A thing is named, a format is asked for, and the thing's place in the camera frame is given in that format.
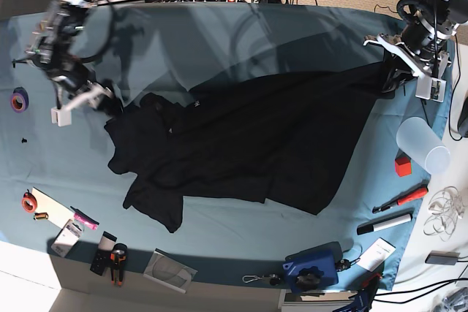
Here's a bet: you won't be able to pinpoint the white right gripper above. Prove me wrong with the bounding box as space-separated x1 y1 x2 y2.
50 81 124 127

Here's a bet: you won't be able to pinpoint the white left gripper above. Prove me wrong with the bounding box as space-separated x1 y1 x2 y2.
363 34 450 102

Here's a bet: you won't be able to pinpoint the black t-shirt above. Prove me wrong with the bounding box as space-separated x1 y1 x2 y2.
105 62 393 233

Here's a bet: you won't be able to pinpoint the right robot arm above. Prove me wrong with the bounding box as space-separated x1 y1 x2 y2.
24 0 123 126

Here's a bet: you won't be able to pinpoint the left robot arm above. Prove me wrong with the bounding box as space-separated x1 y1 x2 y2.
363 0 467 102

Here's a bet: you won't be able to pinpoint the short black rod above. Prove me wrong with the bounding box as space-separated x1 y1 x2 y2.
420 99 431 126

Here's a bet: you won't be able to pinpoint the translucent plastic cup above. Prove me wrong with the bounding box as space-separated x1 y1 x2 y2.
396 117 450 175

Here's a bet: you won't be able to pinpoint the purple tape roll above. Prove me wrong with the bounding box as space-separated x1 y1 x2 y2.
10 87 29 113

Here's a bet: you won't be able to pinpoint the red cube block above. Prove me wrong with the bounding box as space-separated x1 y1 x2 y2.
394 156 412 177

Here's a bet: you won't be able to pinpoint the pink packaged item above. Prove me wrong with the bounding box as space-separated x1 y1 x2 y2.
70 207 99 230

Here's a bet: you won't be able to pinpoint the white paper sheet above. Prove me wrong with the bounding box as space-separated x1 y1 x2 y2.
31 188 74 229

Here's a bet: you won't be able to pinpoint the orange tape roll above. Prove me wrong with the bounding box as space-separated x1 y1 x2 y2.
21 191 38 213

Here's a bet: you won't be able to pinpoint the gold battery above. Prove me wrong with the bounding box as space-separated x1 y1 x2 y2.
34 212 49 221

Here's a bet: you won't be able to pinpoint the battery blister pack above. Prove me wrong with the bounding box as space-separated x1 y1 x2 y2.
50 220 83 258

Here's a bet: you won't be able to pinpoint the black and white marker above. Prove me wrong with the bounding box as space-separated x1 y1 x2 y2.
356 213 412 235

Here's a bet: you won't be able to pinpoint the orange black pliers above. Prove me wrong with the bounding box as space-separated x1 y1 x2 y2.
110 243 127 287

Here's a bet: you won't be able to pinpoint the clear cd sleeve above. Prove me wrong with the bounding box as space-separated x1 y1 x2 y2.
143 249 197 294

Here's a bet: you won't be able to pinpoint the white booklet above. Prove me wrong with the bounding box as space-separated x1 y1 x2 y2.
357 238 396 272

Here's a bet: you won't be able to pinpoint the grey phone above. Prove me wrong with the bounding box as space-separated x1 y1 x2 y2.
425 251 459 266

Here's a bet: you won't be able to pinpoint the blue case with knob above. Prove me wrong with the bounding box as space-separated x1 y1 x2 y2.
282 249 339 293

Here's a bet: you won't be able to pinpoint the silver carabiner keyring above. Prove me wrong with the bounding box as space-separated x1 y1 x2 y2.
242 274 282 286

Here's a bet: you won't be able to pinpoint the red handled screwdriver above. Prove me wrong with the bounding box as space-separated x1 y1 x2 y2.
372 186 429 213

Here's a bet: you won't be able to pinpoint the coiled white cable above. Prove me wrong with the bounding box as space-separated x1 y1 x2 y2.
423 185 466 242

